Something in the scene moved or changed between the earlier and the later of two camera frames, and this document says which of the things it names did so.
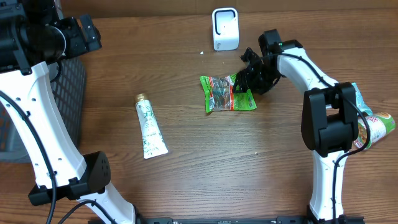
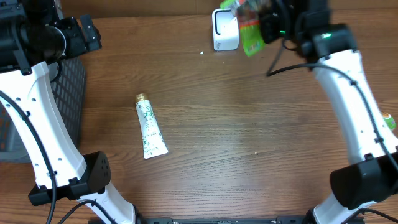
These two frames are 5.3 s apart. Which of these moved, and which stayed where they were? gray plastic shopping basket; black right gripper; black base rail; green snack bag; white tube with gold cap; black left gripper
Moved: green snack bag; black right gripper
Stayed: gray plastic shopping basket; black left gripper; black base rail; white tube with gold cap
